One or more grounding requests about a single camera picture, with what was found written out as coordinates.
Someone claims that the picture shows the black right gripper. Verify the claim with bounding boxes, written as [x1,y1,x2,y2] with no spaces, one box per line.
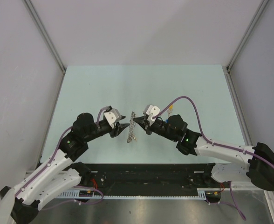
[133,115,178,142]

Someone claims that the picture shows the metal disc with keyrings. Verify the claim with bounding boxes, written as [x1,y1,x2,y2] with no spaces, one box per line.
[127,112,136,143]

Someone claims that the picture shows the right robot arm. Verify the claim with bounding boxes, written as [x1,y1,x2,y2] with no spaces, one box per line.
[133,115,274,191]

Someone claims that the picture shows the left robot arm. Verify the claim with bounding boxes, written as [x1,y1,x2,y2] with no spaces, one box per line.
[0,108,129,224]

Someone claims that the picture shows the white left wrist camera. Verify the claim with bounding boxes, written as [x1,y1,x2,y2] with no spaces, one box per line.
[103,108,121,129]

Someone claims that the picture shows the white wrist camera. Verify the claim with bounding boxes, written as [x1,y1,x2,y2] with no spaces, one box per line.
[143,105,161,123]
[103,108,121,129]

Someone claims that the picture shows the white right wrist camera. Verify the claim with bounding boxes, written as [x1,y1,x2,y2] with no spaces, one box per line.
[143,105,161,123]

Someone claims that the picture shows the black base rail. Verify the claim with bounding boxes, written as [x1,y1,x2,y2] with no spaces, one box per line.
[79,163,227,196]

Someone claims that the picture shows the white slotted cable duct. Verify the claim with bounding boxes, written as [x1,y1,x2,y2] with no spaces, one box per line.
[56,189,220,200]

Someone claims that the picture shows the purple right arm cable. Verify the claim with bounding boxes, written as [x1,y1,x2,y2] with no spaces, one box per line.
[151,96,274,221]

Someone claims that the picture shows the aluminium frame post left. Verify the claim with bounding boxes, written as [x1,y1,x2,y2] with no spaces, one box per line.
[22,0,66,74]

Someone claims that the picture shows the aluminium frame post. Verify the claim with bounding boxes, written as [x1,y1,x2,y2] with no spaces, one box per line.
[22,0,66,74]
[226,0,272,73]

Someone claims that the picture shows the aluminium frame post right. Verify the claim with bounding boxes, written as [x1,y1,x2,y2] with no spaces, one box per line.
[226,0,272,73]

